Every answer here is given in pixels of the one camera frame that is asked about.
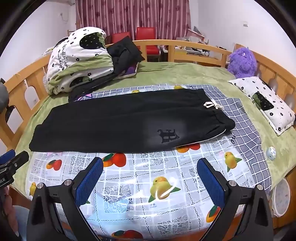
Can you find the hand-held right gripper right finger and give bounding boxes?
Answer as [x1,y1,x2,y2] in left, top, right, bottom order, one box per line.
[196,158,275,241]

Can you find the wooden bed frame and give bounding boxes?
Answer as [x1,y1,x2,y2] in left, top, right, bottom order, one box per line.
[0,39,296,230]

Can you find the grey cloth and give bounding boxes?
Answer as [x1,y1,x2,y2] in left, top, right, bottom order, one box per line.
[0,77,10,109]

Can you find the red chair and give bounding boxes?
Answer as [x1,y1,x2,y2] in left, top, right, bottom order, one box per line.
[112,32,132,44]
[135,27,161,56]

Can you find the purple printed cloth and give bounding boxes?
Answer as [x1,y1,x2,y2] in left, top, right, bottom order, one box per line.
[113,62,139,80]

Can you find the purple plush toy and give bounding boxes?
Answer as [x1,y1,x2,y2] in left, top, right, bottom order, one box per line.
[227,46,258,79]

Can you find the fruit printed plastic sheet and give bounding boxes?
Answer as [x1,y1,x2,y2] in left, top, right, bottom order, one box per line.
[26,84,263,241]

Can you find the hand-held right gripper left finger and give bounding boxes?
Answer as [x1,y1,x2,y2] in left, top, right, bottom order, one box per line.
[26,157,104,241]

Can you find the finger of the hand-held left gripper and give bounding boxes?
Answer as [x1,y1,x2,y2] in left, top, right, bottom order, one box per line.
[0,149,16,164]
[7,151,30,173]

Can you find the black pants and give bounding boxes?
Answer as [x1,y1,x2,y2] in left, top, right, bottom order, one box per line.
[29,88,236,154]

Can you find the floral white pillow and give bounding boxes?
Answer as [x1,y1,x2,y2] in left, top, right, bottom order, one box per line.
[228,76,295,136]

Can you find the black jacket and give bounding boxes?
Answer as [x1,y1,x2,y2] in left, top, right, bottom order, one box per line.
[68,36,145,102]

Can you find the folded floral white quilt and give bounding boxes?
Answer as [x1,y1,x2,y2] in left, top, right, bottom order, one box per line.
[45,27,115,95]

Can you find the small round pale toy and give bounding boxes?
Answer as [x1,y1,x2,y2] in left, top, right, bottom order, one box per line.
[266,146,277,161]

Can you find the white plastic bucket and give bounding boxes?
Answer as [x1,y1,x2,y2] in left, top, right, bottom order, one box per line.
[272,178,292,218]

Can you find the person's blue jeans leg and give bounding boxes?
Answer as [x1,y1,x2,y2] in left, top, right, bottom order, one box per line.
[10,205,31,241]

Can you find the pile of cardboard clutter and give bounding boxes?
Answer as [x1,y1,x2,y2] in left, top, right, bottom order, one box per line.
[159,25,229,58]

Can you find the person's left hand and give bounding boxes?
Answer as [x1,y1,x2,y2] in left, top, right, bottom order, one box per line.
[0,186,20,237]

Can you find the maroon patterned curtain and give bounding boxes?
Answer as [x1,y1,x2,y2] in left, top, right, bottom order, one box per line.
[75,0,192,41]

